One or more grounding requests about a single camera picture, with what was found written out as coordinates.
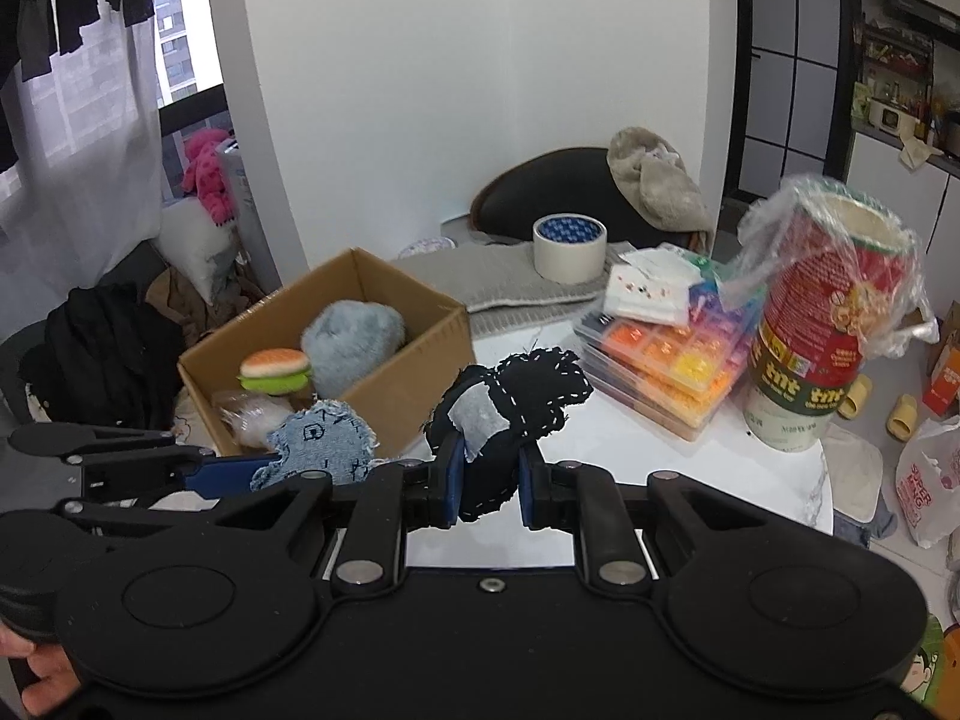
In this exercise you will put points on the grey air purifier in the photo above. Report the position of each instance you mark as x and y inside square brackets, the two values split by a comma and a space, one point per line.
[247, 217]

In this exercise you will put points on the pink plush toy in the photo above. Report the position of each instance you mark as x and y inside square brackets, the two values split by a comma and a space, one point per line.
[203, 178]

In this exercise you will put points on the white masking tape roll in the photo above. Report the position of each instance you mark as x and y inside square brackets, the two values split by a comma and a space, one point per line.
[569, 248]

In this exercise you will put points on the burger plush toy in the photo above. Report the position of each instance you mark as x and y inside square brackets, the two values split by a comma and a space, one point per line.
[275, 371]

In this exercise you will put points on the blue denim fabric piece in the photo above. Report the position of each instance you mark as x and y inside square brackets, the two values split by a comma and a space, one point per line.
[329, 437]

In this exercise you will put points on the clear plastic bag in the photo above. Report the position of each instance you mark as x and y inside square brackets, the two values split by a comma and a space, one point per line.
[251, 416]

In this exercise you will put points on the beige cloth on chair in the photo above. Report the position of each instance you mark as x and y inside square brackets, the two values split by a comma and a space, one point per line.
[650, 173]

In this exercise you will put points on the white rice cooker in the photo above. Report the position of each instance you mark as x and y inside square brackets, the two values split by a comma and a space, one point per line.
[892, 119]

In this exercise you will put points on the yellow slipper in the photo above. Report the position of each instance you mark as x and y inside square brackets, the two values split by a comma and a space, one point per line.
[856, 398]
[903, 418]

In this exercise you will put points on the white round tin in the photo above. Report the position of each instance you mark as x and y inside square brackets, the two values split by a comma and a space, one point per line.
[427, 246]

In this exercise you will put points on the left yellow slipper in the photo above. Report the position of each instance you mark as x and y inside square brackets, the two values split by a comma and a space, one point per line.
[856, 398]

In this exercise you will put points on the black stitched fabric pouch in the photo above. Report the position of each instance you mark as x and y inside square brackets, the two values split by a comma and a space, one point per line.
[487, 426]

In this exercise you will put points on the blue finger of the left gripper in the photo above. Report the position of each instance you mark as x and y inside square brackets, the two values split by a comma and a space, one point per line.
[72, 443]
[149, 474]

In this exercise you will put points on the white kitchen cabinet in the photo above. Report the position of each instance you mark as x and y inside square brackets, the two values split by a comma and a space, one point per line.
[926, 200]

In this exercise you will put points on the cartoon character floor mat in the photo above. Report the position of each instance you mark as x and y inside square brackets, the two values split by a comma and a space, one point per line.
[933, 679]

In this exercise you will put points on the grey knitted mat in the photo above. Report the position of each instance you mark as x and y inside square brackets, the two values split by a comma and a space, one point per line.
[500, 288]

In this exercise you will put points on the orange cardboard box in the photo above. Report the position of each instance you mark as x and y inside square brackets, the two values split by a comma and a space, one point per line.
[941, 392]

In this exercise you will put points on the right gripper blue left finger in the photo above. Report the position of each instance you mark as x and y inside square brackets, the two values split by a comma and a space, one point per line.
[378, 514]

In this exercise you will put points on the grey fluffy plush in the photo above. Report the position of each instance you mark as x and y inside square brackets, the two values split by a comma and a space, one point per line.
[348, 341]

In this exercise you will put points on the colourful bead organizer boxes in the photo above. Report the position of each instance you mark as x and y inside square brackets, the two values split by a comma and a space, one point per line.
[675, 376]

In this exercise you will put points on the white shopping bag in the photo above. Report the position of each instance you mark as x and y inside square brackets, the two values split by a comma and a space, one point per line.
[926, 482]

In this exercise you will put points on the white card packet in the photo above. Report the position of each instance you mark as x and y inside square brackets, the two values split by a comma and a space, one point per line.
[651, 285]

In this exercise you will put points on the red snack canister in plastic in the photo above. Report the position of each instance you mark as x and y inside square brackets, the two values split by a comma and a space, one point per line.
[843, 282]

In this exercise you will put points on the brown cardboard box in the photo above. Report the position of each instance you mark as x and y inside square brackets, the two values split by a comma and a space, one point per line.
[396, 399]

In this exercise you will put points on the white floor mat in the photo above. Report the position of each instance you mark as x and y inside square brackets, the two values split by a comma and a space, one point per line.
[856, 469]

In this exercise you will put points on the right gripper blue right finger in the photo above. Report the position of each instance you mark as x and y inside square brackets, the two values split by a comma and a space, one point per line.
[584, 502]

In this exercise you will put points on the person's left hand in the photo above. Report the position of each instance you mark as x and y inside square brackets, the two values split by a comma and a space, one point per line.
[54, 679]

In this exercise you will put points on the right yellow slipper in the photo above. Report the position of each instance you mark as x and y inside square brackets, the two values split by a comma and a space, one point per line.
[903, 418]

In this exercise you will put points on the black chair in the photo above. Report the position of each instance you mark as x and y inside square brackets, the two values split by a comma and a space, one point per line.
[574, 181]

